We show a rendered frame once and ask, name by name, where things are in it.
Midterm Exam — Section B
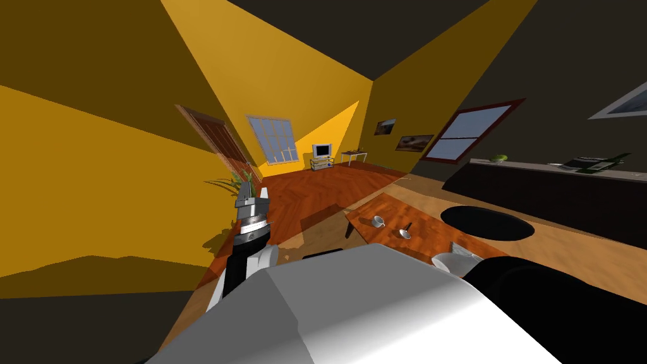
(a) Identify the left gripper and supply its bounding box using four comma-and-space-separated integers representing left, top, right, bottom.
234, 181, 271, 222

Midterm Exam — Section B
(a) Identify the green potted plant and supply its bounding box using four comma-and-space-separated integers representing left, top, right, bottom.
203, 169, 260, 199

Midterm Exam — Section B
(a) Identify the white framed window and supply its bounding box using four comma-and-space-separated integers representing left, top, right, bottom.
245, 114, 300, 167

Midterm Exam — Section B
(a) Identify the brown wooden door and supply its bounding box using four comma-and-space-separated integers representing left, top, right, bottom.
174, 104, 264, 184

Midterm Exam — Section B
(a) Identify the grey television on stand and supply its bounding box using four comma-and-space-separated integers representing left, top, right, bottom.
310, 143, 335, 173

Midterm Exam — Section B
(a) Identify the small white side table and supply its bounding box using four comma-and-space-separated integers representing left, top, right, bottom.
341, 148, 369, 167

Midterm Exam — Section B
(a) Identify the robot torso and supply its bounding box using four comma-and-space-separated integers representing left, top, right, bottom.
146, 242, 564, 364

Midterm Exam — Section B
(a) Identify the wide dark framed picture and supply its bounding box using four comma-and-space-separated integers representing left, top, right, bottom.
394, 133, 435, 153

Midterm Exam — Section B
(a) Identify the brown wooden table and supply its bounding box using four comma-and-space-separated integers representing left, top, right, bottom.
344, 191, 507, 265

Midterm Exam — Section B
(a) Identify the red framed window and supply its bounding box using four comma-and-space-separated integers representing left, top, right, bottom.
420, 98, 527, 166

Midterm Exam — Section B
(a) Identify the black round rug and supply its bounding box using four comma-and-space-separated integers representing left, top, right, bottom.
439, 205, 536, 241

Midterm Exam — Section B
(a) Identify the dark sideboard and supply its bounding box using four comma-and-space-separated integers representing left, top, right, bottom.
442, 153, 647, 251

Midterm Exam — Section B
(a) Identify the white framed picture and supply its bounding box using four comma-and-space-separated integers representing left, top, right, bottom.
588, 80, 647, 121

